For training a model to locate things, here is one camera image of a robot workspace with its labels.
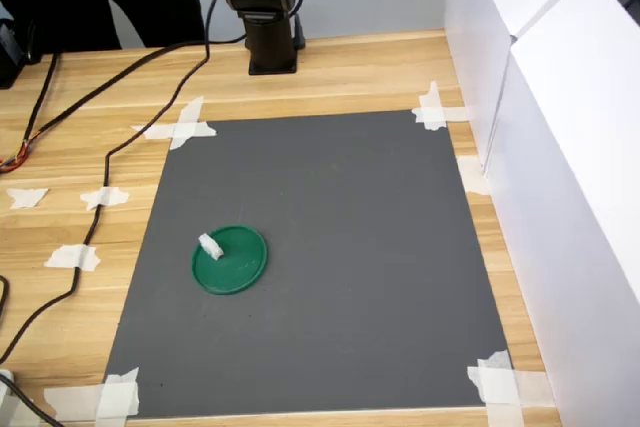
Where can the small white plastic terminal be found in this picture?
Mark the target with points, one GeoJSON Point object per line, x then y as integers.
{"type": "Point", "coordinates": [211, 246]}

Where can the dark grey mat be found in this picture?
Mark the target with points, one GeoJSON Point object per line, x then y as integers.
{"type": "Point", "coordinates": [325, 247]}

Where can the black box device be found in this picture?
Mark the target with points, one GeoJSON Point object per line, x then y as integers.
{"type": "Point", "coordinates": [9, 57]}

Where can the white masking tape piece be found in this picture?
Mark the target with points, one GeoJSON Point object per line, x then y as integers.
{"type": "Point", "coordinates": [432, 114]}
{"type": "Point", "coordinates": [505, 387]}
{"type": "Point", "coordinates": [475, 176]}
{"type": "Point", "coordinates": [72, 257]}
{"type": "Point", "coordinates": [27, 197]}
{"type": "Point", "coordinates": [187, 128]}
{"type": "Point", "coordinates": [105, 197]}
{"type": "Point", "coordinates": [115, 397]}

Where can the round green lid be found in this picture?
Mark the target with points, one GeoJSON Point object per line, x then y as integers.
{"type": "Point", "coordinates": [242, 269]}

